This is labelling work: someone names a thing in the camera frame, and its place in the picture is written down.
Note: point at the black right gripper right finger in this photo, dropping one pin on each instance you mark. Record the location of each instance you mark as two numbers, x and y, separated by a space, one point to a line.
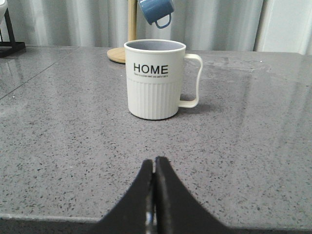
177 212

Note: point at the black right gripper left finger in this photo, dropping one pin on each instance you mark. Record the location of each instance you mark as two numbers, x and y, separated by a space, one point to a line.
134 213

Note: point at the cream HOME mug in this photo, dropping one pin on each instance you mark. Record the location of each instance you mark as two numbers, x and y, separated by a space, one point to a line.
154 72

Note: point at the wooden mug tree stand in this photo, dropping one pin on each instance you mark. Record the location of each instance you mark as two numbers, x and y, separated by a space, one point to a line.
118 54

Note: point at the blue enamel mug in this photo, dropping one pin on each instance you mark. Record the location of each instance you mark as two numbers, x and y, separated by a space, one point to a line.
154 10

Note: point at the black wire mug rack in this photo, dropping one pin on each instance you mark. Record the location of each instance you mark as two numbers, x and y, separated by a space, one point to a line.
9 47

